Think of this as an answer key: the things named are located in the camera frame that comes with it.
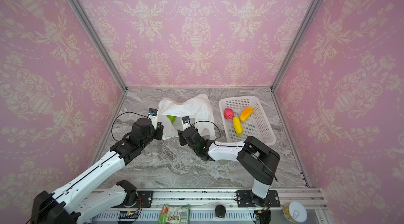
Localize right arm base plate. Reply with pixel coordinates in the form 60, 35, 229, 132
234, 190, 281, 208

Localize aluminium corner post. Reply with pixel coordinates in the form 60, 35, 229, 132
270, 0, 338, 92
67, 0, 127, 93

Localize black lid jar front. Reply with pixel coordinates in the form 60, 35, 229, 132
215, 205, 226, 219

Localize tin can pull tab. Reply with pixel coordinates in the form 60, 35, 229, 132
283, 201, 308, 224

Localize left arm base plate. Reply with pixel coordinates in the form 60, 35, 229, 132
123, 190, 154, 208

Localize right aluminium corner post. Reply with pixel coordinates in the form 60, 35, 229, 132
270, 0, 338, 92

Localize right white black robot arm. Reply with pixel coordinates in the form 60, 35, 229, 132
178, 126, 280, 208

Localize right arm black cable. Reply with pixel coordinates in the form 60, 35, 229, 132
190, 120, 278, 182

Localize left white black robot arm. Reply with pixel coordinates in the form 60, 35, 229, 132
28, 117, 164, 224

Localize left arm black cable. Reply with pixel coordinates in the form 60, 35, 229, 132
110, 111, 149, 143

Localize green fruit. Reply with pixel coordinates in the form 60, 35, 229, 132
166, 115, 176, 123

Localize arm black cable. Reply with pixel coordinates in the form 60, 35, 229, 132
110, 111, 149, 143
190, 120, 278, 182

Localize left aluminium corner post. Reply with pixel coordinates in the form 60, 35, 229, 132
67, 0, 127, 93

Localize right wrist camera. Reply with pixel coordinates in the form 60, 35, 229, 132
181, 116, 192, 130

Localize white plastic bag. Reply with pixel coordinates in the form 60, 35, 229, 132
157, 94, 215, 140

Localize white perforated plastic basket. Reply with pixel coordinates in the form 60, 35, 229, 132
219, 96, 276, 146

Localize green snack packet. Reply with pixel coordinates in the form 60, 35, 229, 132
158, 205, 190, 224

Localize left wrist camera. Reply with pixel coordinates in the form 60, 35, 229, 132
147, 108, 158, 128

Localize orange mango fruit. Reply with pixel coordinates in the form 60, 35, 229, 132
239, 107, 254, 122

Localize pink red fruit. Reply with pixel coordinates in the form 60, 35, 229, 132
224, 108, 235, 119

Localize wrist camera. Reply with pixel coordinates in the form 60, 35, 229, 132
147, 108, 158, 128
181, 116, 192, 130

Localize aluminium front rail frame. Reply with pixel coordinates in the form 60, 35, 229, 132
87, 188, 332, 224

